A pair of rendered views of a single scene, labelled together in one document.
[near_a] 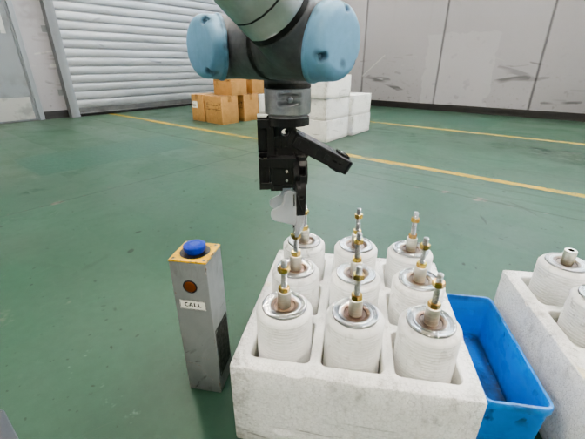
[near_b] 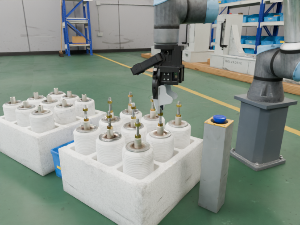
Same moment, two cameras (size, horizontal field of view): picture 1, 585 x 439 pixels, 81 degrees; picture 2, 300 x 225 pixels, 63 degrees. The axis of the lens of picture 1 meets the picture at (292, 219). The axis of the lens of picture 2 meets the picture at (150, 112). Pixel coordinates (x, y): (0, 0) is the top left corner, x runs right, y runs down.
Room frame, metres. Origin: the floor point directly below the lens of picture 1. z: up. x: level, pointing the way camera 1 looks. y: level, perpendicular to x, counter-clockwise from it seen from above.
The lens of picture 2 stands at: (1.28, 0.31, 0.58)
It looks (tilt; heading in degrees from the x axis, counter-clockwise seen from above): 18 degrees down; 207
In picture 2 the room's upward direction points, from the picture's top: straight up
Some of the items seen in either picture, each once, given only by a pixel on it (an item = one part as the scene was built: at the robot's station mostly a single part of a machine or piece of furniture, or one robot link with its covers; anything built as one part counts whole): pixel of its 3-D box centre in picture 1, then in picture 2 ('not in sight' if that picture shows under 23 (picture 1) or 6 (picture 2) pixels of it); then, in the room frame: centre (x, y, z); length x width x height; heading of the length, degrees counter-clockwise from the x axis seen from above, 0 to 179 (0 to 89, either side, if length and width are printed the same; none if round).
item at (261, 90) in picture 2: not in sight; (266, 86); (0.11, 0.29, 0.35); 0.15 x 0.15 x 0.10
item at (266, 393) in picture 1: (350, 337); (134, 164); (0.57, -0.12, 0.09); 0.39 x 0.39 x 0.18; 80
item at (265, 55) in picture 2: not in sight; (272, 60); (0.12, 0.29, 0.47); 0.13 x 0.12 x 0.14; 45
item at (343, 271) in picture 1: (355, 273); (133, 126); (0.57, -0.12, 0.25); 0.08 x 0.08 x 0.01
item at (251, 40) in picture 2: not in sight; (257, 40); (-5.81, -0.20, 0.36); 0.50 x 0.38 x 0.21; 141
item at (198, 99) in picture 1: (207, 106); not in sight; (4.39, 1.03, 0.15); 0.30 x 0.24 x 0.30; 140
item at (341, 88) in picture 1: (320, 85); not in sight; (3.27, -0.25, 0.45); 0.39 x 0.39 x 0.18; 52
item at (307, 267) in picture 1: (295, 267); (160, 134); (0.59, -0.01, 0.25); 0.08 x 0.08 x 0.01
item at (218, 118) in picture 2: (194, 248); (219, 119); (0.54, 0.18, 0.32); 0.04 x 0.04 x 0.02
